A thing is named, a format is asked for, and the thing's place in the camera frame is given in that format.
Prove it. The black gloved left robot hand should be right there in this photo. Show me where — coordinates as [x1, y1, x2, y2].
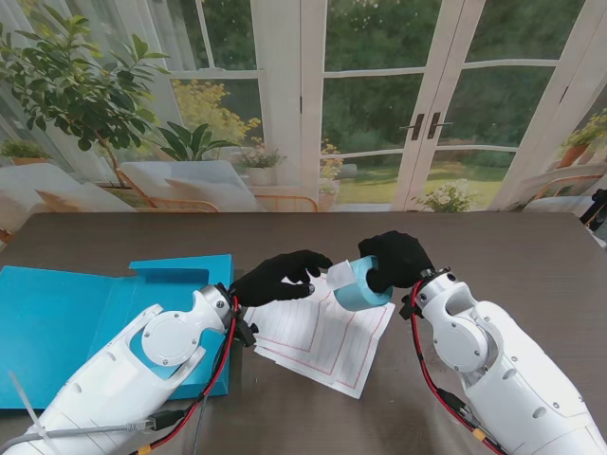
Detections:
[230, 250, 333, 308]

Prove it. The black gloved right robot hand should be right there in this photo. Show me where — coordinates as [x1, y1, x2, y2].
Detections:
[358, 230, 436, 290]

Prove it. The blue label roll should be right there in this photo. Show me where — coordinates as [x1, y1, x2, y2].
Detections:
[331, 255, 394, 312]

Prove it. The white peeled label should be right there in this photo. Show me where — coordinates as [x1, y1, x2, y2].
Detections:
[326, 260, 355, 289]

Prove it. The blue file box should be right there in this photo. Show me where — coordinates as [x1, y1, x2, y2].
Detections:
[0, 254, 234, 410]

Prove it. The red lined paper sheet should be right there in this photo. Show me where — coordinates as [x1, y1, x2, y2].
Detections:
[242, 277, 336, 355]
[254, 302, 396, 400]

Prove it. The printed garden window backdrop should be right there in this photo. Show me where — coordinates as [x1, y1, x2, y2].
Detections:
[0, 0, 607, 217]

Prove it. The black stand equipment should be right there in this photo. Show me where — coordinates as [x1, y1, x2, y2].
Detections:
[580, 188, 607, 233]

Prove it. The white zip tie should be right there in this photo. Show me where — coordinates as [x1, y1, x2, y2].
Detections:
[9, 369, 48, 440]

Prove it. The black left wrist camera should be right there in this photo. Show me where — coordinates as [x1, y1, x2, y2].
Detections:
[234, 307, 260, 348]

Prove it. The red left arm cable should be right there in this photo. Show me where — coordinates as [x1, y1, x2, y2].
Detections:
[141, 296, 238, 455]

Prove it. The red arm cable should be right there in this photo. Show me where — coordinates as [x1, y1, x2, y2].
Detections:
[410, 279, 506, 455]
[141, 296, 238, 455]

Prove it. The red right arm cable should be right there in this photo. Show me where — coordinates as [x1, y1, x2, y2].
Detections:
[410, 279, 506, 455]

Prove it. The grey cable with plug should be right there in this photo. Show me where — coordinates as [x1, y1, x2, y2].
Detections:
[13, 409, 186, 446]

